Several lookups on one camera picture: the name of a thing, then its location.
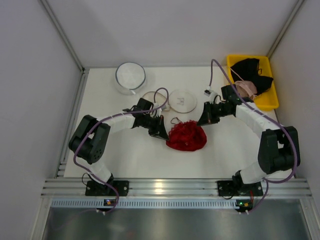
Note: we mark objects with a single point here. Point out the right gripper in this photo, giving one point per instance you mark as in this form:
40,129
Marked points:
212,113

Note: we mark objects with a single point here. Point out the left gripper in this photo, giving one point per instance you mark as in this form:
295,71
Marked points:
155,125

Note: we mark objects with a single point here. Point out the red lace bra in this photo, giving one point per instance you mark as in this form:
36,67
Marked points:
186,136

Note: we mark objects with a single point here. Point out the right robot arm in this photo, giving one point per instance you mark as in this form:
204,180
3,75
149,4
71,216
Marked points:
278,147

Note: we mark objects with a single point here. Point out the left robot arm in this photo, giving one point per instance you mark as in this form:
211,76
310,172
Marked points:
89,140

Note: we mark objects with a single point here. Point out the pink bra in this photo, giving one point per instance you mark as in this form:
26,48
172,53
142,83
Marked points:
246,89

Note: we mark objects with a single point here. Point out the white mesh bag blue trim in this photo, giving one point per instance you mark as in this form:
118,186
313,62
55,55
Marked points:
129,78

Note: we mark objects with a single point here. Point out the black bra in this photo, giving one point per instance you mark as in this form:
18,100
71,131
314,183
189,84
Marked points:
249,70

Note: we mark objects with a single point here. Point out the yellow plastic bin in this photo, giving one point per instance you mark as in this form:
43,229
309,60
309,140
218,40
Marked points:
266,101

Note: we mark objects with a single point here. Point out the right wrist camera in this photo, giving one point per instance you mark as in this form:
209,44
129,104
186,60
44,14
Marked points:
211,94

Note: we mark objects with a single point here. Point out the aluminium front rail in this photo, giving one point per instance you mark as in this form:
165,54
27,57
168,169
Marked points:
297,188

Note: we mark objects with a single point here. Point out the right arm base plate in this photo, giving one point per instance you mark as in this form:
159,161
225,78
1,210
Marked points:
236,188

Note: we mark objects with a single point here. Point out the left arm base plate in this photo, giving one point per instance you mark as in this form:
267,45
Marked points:
95,189

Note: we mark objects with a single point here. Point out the slotted cable duct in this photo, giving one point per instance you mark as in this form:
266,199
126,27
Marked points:
140,203

